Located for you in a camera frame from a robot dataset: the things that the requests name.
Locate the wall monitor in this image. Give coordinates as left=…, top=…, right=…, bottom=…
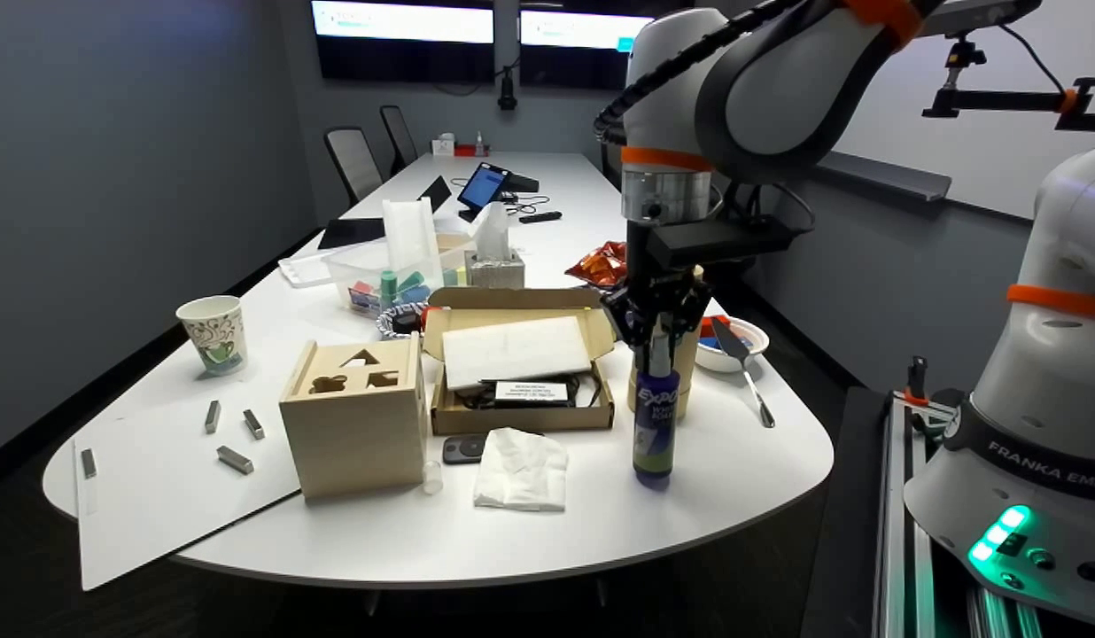
left=518, top=0, right=658, bottom=90
left=307, top=0, right=498, bottom=87

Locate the clear plastic container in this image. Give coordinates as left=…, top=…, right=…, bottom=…
left=375, top=194, right=446, bottom=303

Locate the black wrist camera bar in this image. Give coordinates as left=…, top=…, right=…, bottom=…
left=652, top=213, right=816, bottom=271

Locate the black office chair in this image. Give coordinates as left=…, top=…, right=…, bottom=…
left=375, top=99, right=420, bottom=172
left=323, top=126, right=385, bottom=206

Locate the red Doritos chip bag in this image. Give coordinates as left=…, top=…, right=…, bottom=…
left=562, top=237, right=631, bottom=291

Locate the wooden shape sorter box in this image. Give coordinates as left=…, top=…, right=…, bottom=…
left=274, top=331, right=430, bottom=507

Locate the aluminium rail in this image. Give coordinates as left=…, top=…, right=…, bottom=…
left=872, top=353, right=1033, bottom=638

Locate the black phone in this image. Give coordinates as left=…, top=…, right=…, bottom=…
left=439, top=428, right=492, bottom=467

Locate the white paper sheet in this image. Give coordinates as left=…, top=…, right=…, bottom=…
left=439, top=314, right=595, bottom=389

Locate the grey whiteboard tray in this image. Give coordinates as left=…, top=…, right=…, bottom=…
left=817, top=149, right=955, bottom=210

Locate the paper cup green print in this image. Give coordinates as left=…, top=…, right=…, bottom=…
left=172, top=291, right=247, bottom=376

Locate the white bowl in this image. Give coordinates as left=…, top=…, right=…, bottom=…
left=692, top=314, right=774, bottom=380

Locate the open cardboard box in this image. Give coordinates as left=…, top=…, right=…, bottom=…
left=418, top=283, right=620, bottom=440

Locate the tablet with blue screen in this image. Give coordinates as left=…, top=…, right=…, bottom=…
left=453, top=161, right=510, bottom=218

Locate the white acrylic board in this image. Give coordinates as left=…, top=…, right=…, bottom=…
left=67, top=400, right=303, bottom=592

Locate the white tissue box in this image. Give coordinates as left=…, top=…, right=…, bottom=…
left=464, top=203, right=528, bottom=291

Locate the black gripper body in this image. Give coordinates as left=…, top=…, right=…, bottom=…
left=603, top=240, right=711, bottom=354

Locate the blue spray bottle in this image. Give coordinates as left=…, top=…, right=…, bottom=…
left=631, top=331, right=680, bottom=491

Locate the loose white paper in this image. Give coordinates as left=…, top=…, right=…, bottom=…
left=274, top=251, right=339, bottom=291

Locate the black conference camera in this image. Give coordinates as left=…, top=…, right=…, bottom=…
left=492, top=0, right=525, bottom=116

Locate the black folder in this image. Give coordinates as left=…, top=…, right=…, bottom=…
left=316, top=218, right=390, bottom=251

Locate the black labelled power adapter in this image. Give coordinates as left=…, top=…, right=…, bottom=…
left=477, top=373, right=595, bottom=412

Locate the grey camera on mount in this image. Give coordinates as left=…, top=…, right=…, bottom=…
left=919, top=0, right=1095, bottom=135

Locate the white crumpled tissue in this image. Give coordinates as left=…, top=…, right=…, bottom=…
left=469, top=422, right=574, bottom=518

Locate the dark metal cake server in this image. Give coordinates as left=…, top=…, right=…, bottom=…
left=711, top=323, right=779, bottom=433

